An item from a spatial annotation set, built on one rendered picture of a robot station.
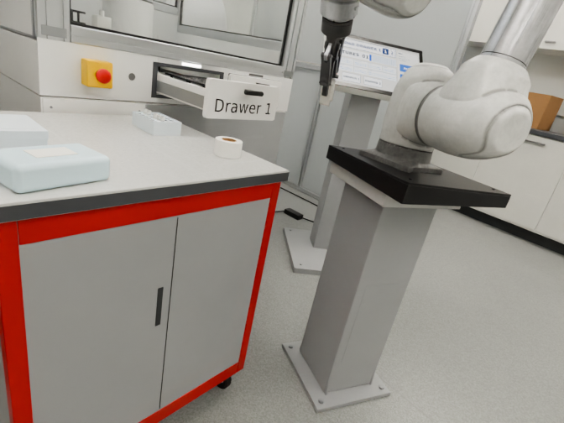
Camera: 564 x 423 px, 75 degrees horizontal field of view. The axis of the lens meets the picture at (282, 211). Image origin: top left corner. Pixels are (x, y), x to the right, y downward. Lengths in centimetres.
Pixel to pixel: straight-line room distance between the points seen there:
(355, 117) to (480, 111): 120
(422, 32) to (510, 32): 178
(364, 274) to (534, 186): 277
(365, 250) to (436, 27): 188
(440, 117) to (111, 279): 77
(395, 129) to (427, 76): 15
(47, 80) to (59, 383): 77
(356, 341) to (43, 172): 99
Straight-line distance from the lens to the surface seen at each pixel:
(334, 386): 139
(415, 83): 106
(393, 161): 105
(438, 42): 267
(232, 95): 116
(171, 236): 79
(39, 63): 122
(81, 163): 67
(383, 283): 118
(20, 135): 79
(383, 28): 289
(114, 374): 93
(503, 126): 87
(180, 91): 124
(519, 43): 97
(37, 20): 121
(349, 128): 201
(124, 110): 132
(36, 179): 65
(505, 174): 378
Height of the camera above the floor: 101
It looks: 22 degrees down
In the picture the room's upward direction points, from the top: 12 degrees clockwise
